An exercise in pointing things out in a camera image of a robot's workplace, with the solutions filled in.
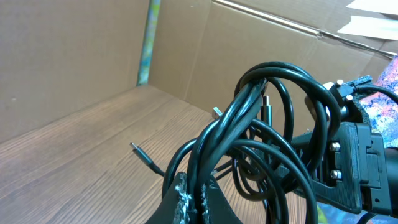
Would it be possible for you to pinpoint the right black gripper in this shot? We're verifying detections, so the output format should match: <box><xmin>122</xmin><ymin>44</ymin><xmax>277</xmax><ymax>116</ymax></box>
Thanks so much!
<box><xmin>292</xmin><ymin>123</ymin><xmax>392</xmax><ymax>215</ymax></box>

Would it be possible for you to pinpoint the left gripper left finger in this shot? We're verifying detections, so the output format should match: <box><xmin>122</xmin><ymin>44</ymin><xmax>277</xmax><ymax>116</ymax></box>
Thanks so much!
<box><xmin>146</xmin><ymin>172</ymin><xmax>192</xmax><ymax>224</ymax></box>

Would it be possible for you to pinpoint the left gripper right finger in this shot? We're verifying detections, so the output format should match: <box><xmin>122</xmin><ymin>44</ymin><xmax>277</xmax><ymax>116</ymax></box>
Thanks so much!
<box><xmin>200</xmin><ymin>175</ymin><xmax>242</xmax><ymax>224</ymax></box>

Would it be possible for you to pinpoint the black cable bundle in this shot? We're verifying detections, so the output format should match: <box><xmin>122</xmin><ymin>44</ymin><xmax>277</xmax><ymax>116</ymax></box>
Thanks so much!
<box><xmin>129</xmin><ymin>61</ymin><xmax>343</xmax><ymax>224</ymax></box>

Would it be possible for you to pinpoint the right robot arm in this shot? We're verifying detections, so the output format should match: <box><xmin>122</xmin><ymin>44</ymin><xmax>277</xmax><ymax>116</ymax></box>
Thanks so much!
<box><xmin>312</xmin><ymin>122</ymin><xmax>397</xmax><ymax>218</ymax></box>

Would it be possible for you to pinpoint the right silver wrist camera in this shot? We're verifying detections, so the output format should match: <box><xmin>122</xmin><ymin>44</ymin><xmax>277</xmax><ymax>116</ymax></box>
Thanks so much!
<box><xmin>304</xmin><ymin>81</ymin><xmax>345</xmax><ymax>125</ymax></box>

